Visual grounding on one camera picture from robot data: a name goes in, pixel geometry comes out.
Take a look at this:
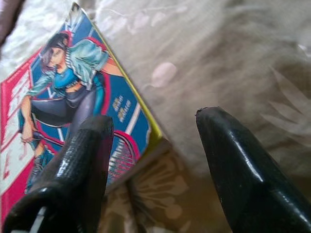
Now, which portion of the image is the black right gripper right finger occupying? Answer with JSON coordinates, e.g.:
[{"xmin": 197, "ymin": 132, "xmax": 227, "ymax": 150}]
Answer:
[{"xmin": 195, "ymin": 106, "xmax": 311, "ymax": 233}]

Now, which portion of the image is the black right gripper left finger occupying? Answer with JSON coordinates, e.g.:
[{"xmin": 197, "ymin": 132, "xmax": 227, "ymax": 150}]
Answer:
[{"xmin": 2, "ymin": 115, "xmax": 115, "ymax": 233}]

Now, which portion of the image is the manga book with girl cover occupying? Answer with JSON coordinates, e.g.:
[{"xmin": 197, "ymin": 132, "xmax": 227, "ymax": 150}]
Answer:
[{"xmin": 0, "ymin": 1, "xmax": 163, "ymax": 202}]

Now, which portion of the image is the bed with beige floral sheet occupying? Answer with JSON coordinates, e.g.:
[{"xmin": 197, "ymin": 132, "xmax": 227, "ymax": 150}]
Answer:
[{"xmin": 0, "ymin": 0, "xmax": 311, "ymax": 233}]

